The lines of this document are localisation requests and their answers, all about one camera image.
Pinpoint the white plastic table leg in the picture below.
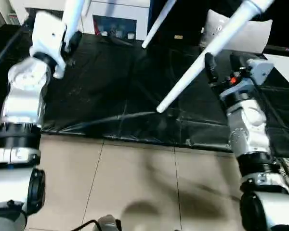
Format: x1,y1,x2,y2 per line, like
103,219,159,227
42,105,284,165
141,0,178,49
61,0,90,37
156,0,276,114

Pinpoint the grey cushion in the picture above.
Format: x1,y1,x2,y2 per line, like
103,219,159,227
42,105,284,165
199,9,274,55

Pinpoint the black box with yellow label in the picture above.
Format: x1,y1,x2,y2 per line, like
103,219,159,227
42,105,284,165
147,0,209,48

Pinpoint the white flat board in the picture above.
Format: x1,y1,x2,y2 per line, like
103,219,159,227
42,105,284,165
264,53,289,92

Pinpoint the black work mat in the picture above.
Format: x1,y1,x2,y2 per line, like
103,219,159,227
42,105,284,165
0,23,289,153

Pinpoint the white glass-door cabinet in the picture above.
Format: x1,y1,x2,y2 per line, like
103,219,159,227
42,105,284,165
4,0,152,41

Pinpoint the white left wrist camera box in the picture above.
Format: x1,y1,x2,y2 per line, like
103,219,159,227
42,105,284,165
29,11,68,79

